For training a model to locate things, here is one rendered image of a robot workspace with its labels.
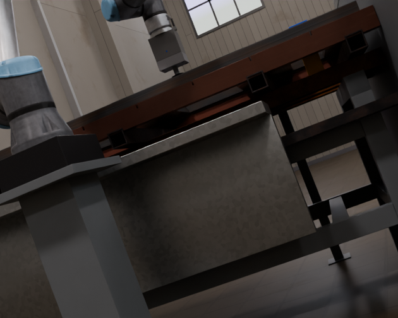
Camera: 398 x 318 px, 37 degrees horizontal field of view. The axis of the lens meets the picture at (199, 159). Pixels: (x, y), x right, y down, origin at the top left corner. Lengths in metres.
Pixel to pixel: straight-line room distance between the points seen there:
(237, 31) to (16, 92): 10.73
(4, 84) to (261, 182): 0.72
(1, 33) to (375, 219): 1.14
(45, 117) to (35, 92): 0.06
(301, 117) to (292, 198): 10.09
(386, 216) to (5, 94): 1.08
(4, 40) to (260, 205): 0.81
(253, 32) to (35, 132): 10.70
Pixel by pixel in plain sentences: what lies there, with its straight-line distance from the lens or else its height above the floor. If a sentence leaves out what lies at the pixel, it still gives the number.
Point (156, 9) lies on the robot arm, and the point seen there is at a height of 1.07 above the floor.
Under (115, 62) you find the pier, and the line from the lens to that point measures 8.81.
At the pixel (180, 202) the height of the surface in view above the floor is 0.51.
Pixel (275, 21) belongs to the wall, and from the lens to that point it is 11.94.
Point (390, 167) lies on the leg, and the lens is 1.78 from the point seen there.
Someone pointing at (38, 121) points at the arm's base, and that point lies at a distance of 1.43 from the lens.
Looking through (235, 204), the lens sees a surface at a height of 0.45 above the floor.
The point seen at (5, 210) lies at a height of 0.66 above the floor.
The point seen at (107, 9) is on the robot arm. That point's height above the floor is 1.11.
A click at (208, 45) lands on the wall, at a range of 12.20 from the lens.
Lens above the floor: 0.56
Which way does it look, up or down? 2 degrees up
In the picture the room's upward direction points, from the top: 21 degrees counter-clockwise
